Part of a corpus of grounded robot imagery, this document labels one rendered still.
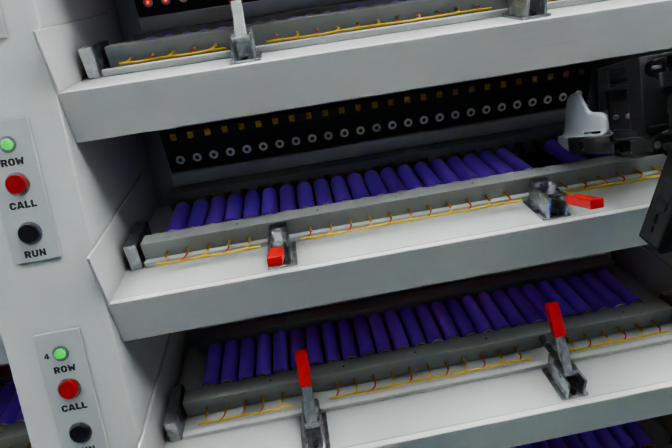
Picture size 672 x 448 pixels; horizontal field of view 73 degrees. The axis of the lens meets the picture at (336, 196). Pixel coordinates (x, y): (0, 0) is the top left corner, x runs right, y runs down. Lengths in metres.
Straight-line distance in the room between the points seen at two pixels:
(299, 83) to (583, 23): 0.26
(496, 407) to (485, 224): 0.19
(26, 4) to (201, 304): 0.29
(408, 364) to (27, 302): 0.38
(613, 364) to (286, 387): 0.35
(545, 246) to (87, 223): 0.42
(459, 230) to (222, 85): 0.26
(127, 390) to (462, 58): 0.43
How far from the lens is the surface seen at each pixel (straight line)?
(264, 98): 0.42
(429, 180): 0.52
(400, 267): 0.44
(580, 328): 0.61
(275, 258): 0.36
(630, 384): 0.59
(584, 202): 0.43
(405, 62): 0.43
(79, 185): 0.46
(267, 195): 0.53
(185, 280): 0.46
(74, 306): 0.48
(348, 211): 0.46
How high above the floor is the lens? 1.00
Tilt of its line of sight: 7 degrees down
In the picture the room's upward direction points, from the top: 9 degrees counter-clockwise
